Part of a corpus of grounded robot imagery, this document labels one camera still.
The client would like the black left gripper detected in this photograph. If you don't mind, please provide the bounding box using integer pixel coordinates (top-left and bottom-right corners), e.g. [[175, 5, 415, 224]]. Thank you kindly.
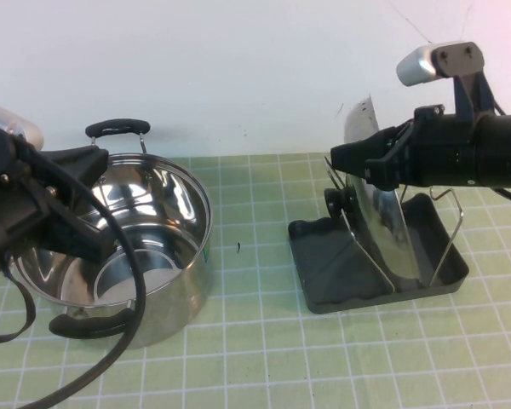
[[0, 120, 121, 266]]

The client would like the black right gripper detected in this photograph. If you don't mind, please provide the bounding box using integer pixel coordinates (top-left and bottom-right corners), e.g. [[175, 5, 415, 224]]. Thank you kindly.
[[330, 104, 479, 190]]

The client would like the steel pot lid black knob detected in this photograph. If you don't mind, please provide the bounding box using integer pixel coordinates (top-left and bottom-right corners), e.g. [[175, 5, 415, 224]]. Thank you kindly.
[[323, 94, 422, 282]]

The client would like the stainless steel cooking pot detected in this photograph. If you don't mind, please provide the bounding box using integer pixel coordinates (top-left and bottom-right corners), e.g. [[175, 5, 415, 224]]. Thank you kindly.
[[10, 117, 213, 351]]

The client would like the green checked tablecloth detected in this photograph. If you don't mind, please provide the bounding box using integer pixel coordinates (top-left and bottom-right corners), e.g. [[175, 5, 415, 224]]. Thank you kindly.
[[0, 153, 511, 409]]

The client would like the thick black round cable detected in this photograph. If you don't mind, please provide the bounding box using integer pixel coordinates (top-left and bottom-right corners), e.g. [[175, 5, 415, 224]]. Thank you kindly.
[[14, 135, 148, 409]]

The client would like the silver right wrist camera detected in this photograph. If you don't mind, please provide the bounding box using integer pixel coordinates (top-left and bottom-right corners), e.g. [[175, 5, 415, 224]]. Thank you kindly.
[[395, 40, 486, 89]]

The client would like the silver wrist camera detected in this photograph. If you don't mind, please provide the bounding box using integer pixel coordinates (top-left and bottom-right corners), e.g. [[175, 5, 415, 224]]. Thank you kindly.
[[395, 40, 486, 89], [0, 98, 44, 150]]

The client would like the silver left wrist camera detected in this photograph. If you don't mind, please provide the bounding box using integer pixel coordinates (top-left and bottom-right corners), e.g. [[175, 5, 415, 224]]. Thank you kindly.
[[0, 98, 44, 150]]

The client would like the grey lid rack with wires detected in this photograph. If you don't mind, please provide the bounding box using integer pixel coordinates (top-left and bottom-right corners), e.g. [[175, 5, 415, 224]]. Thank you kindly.
[[287, 155, 470, 316]]

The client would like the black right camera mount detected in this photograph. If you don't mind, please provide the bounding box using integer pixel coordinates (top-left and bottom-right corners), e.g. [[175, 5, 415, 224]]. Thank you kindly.
[[453, 71, 502, 124]]

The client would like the flat black strap cable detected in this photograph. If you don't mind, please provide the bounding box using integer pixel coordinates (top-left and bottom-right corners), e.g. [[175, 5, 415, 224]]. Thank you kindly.
[[0, 251, 37, 346]]

